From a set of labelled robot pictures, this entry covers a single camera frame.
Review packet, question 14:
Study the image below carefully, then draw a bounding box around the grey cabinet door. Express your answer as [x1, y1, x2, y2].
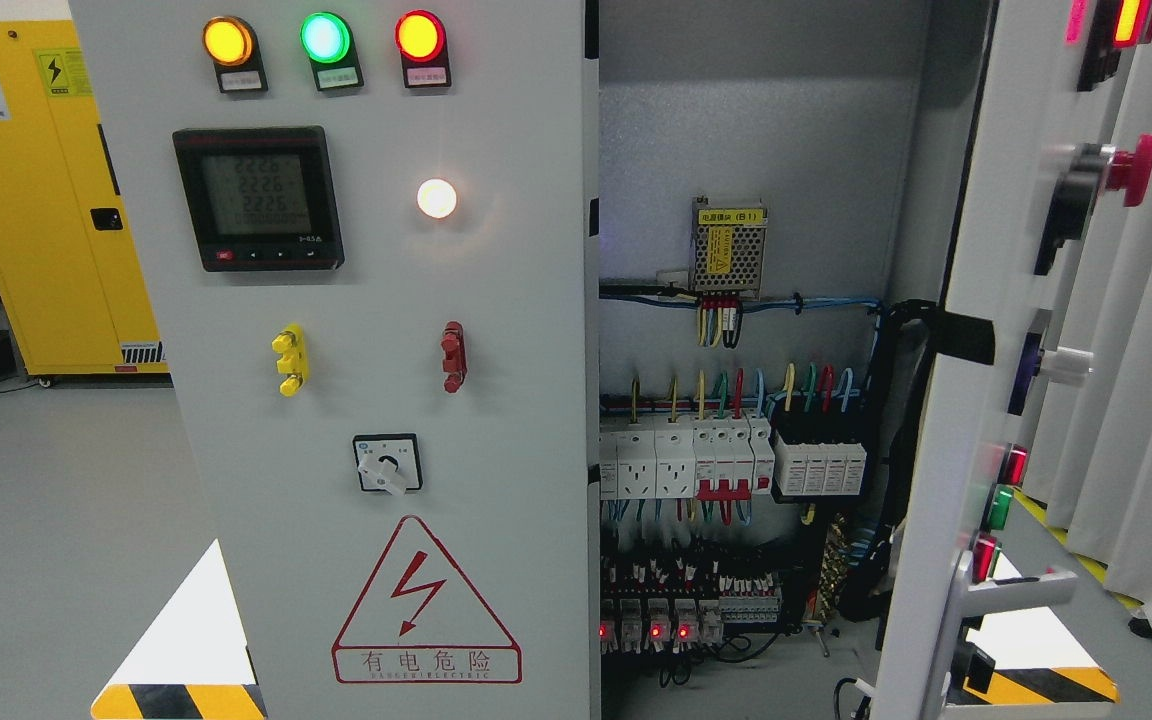
[70, 1, 602, 719]
[870, 1, 1152, 719]

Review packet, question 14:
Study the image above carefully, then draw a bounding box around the red terminal block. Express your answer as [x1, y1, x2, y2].
[440, 323, 468, 395]

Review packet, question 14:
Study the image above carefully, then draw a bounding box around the white socket breaker row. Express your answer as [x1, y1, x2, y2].
[599, 415, 774, 501]

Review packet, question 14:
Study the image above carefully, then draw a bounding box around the perforated metal power supply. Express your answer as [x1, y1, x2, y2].
[689, 195, 768, 300]

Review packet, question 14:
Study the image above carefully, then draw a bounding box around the white indicator lamp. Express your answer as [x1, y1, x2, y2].
[416, 177, 458, 220]

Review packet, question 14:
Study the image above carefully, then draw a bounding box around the black white surge protector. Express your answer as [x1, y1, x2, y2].
[772, 406, 867, 502]

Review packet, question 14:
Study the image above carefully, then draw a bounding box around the relay terminal row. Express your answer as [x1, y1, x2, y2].
[596, 539, 787, 655]

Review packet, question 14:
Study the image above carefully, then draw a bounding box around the yellow terminal block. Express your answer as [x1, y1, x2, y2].
[271, 323, 310, 397]

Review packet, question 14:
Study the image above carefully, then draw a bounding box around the red electric hazard sign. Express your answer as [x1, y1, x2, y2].
[332, 515, 522, 684]

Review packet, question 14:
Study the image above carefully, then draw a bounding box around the black digital power meter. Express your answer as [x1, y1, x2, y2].
[172, 126, 346, 272]

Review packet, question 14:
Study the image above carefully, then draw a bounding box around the red indicator lamp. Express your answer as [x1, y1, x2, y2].
[396, 9, 445, 63]

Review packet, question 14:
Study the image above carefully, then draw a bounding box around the green indicator lamp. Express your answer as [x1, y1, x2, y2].
[300, 12, 353, 65]

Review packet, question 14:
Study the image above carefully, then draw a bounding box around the yellow indicator lamp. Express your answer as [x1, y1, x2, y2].
[202, 15, 256, 67]

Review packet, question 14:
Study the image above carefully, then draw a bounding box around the red emergency stop button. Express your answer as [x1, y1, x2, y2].
[1033, 132, 1152, 275]

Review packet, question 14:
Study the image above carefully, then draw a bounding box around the yellow safety cabinet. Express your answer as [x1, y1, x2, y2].
[0, 20, 168, 377]

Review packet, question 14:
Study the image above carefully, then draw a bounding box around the black white rotary switch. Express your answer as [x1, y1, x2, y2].
[353, 433, 422, 497]

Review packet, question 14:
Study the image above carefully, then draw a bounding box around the black corrugated cable conduit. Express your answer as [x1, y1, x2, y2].
[840, 298, 947, 623]

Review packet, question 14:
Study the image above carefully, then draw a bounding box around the grey door handle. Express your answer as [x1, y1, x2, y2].
[929, 551, 1098, 705]

